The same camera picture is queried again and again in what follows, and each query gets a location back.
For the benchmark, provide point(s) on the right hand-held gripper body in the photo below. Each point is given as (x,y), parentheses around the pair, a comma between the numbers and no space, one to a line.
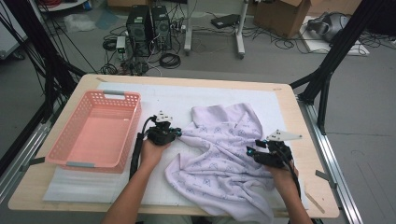
(274,157)

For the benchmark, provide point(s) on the flat black device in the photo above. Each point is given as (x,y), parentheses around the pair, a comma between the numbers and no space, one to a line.
(224,20)

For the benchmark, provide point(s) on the lilac printed garment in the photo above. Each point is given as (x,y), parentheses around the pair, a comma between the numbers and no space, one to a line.
(218,161)

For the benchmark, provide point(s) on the thin wooden strip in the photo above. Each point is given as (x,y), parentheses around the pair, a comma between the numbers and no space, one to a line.
(314,202)

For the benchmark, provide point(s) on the person's grey clothing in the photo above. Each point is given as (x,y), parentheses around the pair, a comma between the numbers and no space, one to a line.
(182,220)

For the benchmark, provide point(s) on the blue sheet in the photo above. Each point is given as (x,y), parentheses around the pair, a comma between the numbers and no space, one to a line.
(106,19)

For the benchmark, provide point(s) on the white metal stand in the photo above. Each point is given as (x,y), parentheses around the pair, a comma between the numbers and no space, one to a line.
(240,37)

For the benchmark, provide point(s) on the grey rounded machine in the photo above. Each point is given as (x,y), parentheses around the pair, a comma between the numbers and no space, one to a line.
(330,26)

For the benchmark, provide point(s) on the white flat board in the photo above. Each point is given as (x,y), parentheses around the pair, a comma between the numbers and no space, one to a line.
(317,46)

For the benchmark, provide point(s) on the pink plastic basket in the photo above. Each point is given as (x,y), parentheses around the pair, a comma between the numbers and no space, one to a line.
(93,137)

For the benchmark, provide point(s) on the aluminium rail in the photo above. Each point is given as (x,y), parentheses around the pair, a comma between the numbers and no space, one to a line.
(327,149)
(25,155)

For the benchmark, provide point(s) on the open cardboard box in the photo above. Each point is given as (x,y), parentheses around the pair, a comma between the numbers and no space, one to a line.
(280,17)

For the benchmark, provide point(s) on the small white box green light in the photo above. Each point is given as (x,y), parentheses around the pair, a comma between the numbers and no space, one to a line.
(120,43)

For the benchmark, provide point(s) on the person's right hand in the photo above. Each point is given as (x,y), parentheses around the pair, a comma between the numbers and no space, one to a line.
(285,180)

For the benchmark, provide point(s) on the large black computer tower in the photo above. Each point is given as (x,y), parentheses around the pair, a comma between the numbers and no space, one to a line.
(138,31)

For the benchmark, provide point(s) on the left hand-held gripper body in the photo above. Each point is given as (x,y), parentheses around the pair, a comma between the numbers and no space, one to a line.
(160,133)

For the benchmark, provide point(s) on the clear plastic bag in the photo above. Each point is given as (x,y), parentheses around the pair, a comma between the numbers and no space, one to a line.
(79,22)

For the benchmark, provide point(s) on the white round table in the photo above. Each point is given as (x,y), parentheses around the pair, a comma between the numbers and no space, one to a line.
(65,5)

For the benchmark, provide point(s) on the white cabinet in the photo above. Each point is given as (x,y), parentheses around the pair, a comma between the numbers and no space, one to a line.
(11,37)

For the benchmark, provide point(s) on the white grid mat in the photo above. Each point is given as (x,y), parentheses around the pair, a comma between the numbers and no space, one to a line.
(174,93)

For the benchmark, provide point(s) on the slim black computer tower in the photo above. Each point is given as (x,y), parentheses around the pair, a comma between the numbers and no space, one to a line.
(162,28)

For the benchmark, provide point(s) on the person's left hand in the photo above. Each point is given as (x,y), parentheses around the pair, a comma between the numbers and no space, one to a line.
(152,155)

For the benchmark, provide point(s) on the grey metal bracket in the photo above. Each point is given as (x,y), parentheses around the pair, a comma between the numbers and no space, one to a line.
(34,161)
(325,177)

